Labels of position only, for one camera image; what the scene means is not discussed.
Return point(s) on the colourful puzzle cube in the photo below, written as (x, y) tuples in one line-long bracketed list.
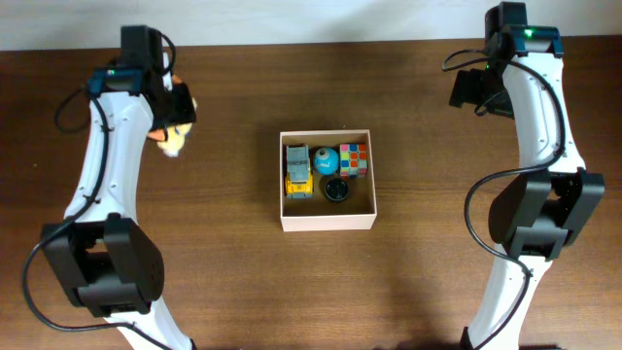
[(353, 160)]

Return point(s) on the small black round cap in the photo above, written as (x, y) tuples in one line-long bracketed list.
[(336, 190)]

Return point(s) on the yellow and grey toy truck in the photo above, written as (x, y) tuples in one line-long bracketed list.
[(299, 183)]

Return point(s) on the yellow plush duck toy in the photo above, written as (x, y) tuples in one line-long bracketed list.
[(171, 140)]

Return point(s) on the pink open cardboard box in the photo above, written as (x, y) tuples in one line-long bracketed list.
[(358, 211)]

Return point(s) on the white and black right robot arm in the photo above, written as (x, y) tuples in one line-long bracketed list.
[(518, 75)]

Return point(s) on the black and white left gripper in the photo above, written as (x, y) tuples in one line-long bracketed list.
[(187, 101)]

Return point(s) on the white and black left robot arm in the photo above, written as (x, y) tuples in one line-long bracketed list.
[(102, 259)]

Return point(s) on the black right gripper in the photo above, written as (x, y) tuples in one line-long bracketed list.
[(465, 88)]

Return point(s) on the blue toy ball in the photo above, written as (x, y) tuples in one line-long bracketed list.
[(326, 161)]

